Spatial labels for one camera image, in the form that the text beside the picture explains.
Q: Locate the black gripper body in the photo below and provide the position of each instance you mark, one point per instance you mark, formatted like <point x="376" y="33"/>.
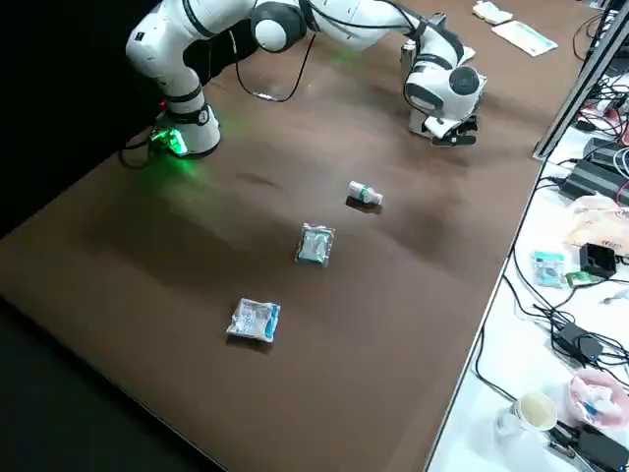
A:
<point x="467" y="126"/>

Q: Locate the aluminium first-aid case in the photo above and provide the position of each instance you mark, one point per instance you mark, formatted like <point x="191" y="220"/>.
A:
<point x="417" y="123"/>

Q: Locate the white disinfectant bottle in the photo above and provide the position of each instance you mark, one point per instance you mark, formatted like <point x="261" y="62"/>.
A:
<point x="361" y="191"/>

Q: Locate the clear bag of bandages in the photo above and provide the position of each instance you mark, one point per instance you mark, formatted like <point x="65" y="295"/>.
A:
<point x="315" y="246"/>

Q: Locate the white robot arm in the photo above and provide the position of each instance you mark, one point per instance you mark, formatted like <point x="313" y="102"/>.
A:
<point x="162" y="59"/>

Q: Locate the small black open box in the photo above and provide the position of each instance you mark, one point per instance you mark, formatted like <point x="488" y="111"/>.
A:
<point x="597" y="260"/>

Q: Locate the white blue gauze packet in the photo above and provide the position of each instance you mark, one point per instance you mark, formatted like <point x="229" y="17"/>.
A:
<point x="253" y="319"/>

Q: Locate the long blue white packet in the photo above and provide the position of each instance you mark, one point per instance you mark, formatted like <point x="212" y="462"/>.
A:
<point x="523" y="38"/>

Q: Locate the white hinged pill box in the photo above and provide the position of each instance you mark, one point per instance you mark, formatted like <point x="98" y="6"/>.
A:
<point x="491" y="12"/>

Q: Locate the black power supply box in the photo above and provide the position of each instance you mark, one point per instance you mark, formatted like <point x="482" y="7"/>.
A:
<point x="589" y="179"/>

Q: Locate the small blue white packet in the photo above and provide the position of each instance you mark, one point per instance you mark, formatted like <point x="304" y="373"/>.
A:
<point x="546" y="268"/>

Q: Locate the beige plastic bag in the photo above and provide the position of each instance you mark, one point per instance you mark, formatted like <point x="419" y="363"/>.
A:
<point x="594" y="221"/>

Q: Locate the small green packet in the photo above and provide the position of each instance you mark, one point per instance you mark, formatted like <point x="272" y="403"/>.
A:
<point x="577" y="278"/>

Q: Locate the white side table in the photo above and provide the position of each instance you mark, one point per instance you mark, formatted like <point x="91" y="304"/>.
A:
<point x="501" y="354"/>

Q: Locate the black charger brick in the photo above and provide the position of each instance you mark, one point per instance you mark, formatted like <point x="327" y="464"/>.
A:
<point x="577" y="344"/>

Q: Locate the pink bowl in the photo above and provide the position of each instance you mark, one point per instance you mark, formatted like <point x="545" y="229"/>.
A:
<point x="580" y="388"/>

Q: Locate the paper cup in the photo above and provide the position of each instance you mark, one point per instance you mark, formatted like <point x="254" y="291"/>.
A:
<point x="533" y="410"/>

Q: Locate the clear plastic cup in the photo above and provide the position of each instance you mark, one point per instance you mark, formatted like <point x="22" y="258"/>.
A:
<point x="506" y="423"/>

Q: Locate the black flat device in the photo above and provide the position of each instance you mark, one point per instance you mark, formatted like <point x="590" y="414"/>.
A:
<point x="599" y="447"/>

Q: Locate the aluminium frame post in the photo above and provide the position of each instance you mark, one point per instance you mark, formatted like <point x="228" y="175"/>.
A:
<point x="580" y="74"/>

